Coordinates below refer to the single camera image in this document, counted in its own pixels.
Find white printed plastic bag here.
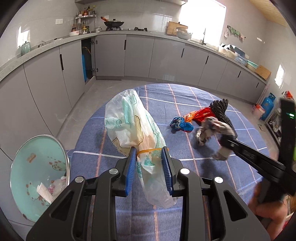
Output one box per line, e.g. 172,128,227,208
104,89,177,208

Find blue plastic wrapper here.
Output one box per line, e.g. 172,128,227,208
170,116,194,133

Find plaid cloth rag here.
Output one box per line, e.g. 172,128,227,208
196,116,236,161

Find red plastic bag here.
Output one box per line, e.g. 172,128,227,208
183,107,216,124

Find black mesh net bundle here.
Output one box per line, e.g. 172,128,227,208
210,99,238,138

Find teal trash bin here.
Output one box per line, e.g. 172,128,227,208
10,135,70,222

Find grey kitchen cabinets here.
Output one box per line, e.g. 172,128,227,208
0,31,269,160

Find person's right hand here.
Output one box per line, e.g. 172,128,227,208
248,183,287,240

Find blue plaid tablecloth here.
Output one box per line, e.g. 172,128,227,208
66,83,278,241

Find metal shelf rack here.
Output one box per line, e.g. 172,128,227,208
264,93,282,147

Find blue gas cylinder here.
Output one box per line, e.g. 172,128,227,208
260,93,276,121

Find wooden cutting board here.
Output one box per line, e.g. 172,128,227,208
166,21,188,36

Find metal bowl on counter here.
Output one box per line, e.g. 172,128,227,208
176,27,192,40

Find black wok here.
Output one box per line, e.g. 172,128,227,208
100,16,124,31

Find metal spice rack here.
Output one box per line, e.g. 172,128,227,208
71,6,97,35

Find green kettle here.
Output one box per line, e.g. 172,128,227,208
21,41,31,56

